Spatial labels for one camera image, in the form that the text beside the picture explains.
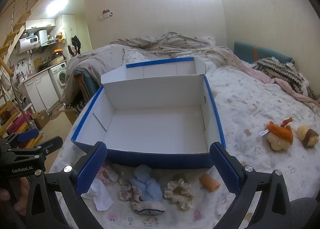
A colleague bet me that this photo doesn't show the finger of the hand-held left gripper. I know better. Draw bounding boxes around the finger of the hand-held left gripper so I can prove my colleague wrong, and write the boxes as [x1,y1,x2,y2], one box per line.
[37,136,64,161]
[6,128,40,143]

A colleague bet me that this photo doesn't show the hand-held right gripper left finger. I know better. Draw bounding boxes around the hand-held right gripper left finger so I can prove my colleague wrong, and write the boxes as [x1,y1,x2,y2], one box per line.
[25,141,108,229]

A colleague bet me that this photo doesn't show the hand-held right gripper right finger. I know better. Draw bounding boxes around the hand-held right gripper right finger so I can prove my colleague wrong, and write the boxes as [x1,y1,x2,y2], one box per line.
[209,142,292,229]

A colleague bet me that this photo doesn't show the pink patterned sock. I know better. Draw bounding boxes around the pink patterned sock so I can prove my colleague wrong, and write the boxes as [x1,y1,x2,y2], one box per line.
[98,164,119,183]

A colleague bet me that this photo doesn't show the orange soft tube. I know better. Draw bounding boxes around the orange soft tube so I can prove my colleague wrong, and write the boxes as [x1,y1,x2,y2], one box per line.
[199,173,220,192]

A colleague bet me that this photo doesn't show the white sock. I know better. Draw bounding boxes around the white sock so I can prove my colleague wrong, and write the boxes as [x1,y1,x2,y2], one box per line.
[81,178,114,211]

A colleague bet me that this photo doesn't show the beige frilly scrunchie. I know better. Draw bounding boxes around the beige frilly scrunchie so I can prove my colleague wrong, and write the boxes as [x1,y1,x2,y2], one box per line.
[118,178,143,206]

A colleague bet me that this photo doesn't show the cream scrunchie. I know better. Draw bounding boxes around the cream scrunchie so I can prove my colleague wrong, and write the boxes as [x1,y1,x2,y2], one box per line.
[164,178,195,210]

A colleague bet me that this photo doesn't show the light blue cloth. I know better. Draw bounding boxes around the light blue cloth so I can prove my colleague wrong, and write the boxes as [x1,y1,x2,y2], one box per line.
[130,164,163,202]

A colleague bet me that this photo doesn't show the grey white soft pouch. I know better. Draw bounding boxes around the grey white soft pouch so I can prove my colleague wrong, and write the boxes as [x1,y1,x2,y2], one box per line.
[132,200,167,216]

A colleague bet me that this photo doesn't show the blue cardboard box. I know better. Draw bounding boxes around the blue cardboard box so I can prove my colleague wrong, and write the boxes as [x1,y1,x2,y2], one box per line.
[71,57,226,169]

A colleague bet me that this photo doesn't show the person's left hand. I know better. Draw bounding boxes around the person's left hand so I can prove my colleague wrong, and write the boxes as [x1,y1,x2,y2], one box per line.
[0,177,32,213]

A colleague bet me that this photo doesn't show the brown cardboard box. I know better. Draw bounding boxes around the brown cardboard box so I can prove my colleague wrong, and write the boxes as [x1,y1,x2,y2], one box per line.
[31,109,51,130]

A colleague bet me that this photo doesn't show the white base cabinet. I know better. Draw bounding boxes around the white base cabinet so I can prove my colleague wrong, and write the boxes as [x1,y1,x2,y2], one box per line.
[23,70,61,113]

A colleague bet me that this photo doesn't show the orange plush toy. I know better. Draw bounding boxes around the orange plush toy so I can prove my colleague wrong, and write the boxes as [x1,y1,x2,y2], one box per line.
[264,117,294,151]

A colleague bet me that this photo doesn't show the bed with printed white sheet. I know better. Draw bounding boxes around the bed with printed white sheet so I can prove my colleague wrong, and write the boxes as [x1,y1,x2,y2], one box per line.
[49,42,320,229]

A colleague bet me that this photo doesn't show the white washing machine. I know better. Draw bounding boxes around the white washing machine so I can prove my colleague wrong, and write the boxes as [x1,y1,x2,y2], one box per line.
[49,62,68,95]

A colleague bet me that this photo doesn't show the teal bed footboard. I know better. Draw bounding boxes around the teal bed footboard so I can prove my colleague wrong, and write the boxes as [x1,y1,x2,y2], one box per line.
[74,67,98,101]

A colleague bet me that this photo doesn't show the brown yellow plush toy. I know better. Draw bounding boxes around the brown yellow plush toy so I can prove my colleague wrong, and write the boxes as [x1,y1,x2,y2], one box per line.
[297,125,320,149]

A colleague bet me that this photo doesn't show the person's grey trouser leg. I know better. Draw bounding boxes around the person's grey trouser leg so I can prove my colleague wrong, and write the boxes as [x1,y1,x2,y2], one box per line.
[287,197,320,229]

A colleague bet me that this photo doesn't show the wooden staircase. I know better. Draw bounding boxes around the wooden staircase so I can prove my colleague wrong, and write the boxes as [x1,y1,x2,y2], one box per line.
[0,12,34,145]

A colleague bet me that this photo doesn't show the white water heater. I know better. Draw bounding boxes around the white water heater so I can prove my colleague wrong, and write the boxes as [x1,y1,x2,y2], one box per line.
[15,29,48,54]

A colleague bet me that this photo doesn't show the pink blanket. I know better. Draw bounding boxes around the pink blanket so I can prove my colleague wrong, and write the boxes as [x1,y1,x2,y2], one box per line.
[207,44,320,111]

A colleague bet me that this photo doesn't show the dark hanging clothes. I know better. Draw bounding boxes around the dark hanging clothes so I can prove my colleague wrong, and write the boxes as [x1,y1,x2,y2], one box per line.
[70,35,82,56]

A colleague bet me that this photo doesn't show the tall white cabinet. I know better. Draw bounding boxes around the tall white cabinet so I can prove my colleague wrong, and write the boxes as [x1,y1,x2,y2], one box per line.
[61,14,77,45]

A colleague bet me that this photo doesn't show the beige patterned quilt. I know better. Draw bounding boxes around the beige patterned quilt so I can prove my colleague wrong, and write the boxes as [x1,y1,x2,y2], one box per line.
[61,32,227,106]

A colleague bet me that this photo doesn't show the white wall cabinet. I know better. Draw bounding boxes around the white wall cabinet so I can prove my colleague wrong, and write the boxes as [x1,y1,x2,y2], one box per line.
[25,18,56,31]

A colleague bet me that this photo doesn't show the teal headboard with orange strap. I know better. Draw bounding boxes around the teal headboard with orange strap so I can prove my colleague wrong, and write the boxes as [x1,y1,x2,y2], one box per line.
[233,41,295,65]

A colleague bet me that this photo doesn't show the wall socket with red decoration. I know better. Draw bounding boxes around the wall socket with red decoration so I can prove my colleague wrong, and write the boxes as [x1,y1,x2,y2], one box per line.
[98,9,113,21]

